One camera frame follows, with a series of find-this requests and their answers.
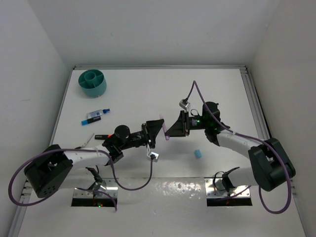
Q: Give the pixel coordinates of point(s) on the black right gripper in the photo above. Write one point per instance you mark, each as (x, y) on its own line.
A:
(181, 127)

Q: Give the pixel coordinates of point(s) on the teal round desk organizer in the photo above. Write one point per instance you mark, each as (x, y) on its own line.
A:
(93, 83)

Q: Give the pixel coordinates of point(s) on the blue glue bottle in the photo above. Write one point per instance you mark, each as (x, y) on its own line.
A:
(97, 113)

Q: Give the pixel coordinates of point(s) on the pink translucent highlighter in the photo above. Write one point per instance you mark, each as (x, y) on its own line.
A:
(164, 128)

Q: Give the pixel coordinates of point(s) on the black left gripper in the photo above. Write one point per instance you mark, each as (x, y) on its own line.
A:
(152, 128)

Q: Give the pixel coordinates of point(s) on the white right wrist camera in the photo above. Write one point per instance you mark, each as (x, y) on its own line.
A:
(185, 105)

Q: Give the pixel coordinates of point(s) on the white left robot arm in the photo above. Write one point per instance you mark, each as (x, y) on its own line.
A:
(49, 170)

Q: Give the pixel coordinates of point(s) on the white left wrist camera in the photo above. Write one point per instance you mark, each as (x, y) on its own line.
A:
(152, 156)

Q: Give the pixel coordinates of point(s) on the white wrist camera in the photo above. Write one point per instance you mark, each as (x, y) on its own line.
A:
(185, 105)
(152, 156)

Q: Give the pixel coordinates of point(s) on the black orange highlighter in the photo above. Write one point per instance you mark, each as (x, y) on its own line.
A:
(101, 137)

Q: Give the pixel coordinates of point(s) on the blue highlighter cap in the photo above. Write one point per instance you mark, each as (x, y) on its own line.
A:
(198, 154)

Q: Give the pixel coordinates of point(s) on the large black scissors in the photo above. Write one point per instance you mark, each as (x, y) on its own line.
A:
(86, 142)

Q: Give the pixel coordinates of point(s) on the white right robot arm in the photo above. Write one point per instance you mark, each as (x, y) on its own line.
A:
(270, 165)

